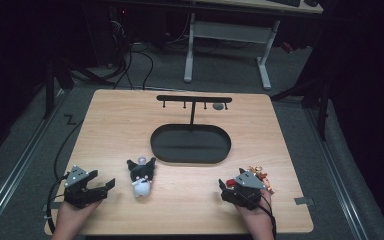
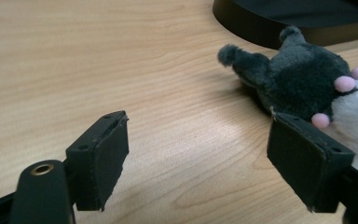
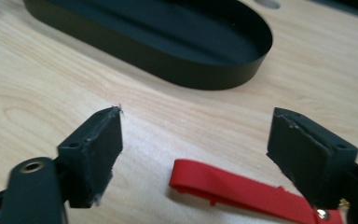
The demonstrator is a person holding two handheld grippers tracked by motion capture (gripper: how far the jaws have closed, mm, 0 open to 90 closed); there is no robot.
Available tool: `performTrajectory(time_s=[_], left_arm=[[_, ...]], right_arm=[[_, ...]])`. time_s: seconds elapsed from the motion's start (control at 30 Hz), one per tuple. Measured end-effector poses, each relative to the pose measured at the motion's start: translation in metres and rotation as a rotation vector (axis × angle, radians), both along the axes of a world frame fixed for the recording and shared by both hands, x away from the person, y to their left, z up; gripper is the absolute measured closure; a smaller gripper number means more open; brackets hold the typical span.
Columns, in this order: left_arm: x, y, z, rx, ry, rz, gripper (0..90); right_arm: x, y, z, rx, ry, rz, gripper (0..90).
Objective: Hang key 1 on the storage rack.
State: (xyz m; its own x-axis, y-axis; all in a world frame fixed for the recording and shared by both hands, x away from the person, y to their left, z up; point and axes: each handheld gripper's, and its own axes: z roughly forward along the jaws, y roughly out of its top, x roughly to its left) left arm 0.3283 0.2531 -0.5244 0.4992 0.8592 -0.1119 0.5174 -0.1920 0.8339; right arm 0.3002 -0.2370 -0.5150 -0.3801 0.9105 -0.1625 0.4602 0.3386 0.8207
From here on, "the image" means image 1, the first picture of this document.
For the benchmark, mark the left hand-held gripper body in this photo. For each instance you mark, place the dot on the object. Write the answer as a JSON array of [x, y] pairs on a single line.
[[76, 191]]

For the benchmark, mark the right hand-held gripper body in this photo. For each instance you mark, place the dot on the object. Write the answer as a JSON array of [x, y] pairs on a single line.
[[245, 191]]

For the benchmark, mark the black key rack with tray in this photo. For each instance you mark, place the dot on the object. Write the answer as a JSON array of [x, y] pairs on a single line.
[[190, 145]]

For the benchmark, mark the person's left hand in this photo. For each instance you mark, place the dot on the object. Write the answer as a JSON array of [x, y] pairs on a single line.
[[76, 215]]

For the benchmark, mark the person's right hand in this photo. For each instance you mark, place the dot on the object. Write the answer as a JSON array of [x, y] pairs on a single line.
[[255, 216]]

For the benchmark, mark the grey tape strip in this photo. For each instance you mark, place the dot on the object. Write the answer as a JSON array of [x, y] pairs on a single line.
[[50, 207], [303, 201]]

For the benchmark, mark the grey round table grommet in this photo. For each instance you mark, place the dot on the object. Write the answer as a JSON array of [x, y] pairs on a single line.
[[218, 106]]

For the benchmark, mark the black metal stand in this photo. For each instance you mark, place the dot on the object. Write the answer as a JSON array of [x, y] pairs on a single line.
[[50, 90], [313, 96]]

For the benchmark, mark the dark computer tower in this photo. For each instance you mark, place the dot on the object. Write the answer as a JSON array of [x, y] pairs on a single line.
[[103, 36]]

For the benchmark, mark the small red object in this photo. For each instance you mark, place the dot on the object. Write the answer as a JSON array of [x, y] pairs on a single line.
[[287, 47]]

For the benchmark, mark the white metal desk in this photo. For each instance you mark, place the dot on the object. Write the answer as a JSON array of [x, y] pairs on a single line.
[[230, 31]]

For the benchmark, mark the black keyboard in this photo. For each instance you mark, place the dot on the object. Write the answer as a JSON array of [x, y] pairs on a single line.
[[285, 2]]

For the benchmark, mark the aluminium floor rail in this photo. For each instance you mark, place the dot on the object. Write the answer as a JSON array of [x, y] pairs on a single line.
[[336, 180], [20, 166]]

